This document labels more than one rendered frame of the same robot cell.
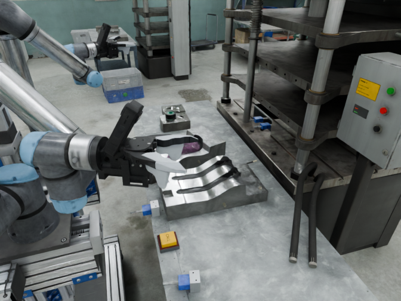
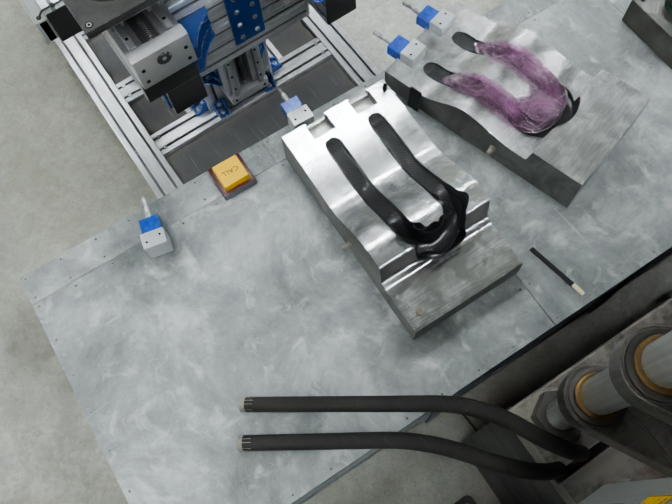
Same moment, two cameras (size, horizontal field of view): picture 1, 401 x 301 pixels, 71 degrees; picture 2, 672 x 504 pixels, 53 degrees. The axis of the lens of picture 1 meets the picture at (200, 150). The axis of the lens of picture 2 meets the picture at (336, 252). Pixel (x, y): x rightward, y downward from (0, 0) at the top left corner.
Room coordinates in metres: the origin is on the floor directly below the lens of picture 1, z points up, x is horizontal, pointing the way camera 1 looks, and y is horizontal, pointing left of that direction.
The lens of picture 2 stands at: (0.88, -0.60, 2.12)
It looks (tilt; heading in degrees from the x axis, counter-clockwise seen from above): 69 degrees down; 80
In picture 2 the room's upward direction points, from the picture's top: 7 degrees counter-clockwise
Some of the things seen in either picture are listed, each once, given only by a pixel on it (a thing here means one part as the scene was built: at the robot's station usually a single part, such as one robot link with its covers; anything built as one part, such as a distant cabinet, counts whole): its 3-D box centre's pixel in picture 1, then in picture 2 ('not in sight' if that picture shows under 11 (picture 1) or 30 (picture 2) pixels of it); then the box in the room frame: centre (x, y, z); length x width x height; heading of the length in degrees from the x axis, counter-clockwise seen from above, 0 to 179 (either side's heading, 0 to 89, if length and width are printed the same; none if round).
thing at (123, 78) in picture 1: (121, 79); not in sight; (4.59, 1.31, 0.32); 0.60 x 0.40 x 0.22; 116
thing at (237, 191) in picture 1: (211, 183); (398, 199); (1.12, -0.05, 0.87); 0.50 x 0.26 x 0.14; 106
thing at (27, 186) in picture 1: (17, 187); not in sight; (0.67, 0.55, 1.20); 0.13 x 0.12 x 0.14; 173
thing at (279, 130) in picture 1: (292, 118); not in sight; (1.87, -0.67, 0.87); 0.50 x 0.27 x 0.17; 106
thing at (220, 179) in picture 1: (207, 174); (399, 180); (1.12, -0.04, 0.92); 0.35 x 0.16 x 0.09; 106
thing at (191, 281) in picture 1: (181, 282); (150, 223); (0.61, 0.07, 0.83); 0.13 x 0.05 x 0.05; 95
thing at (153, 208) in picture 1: (144, 210); (291, 106); (0.97, 0.26, 0.83); 0.13 x 0.05 x 0.05; 105
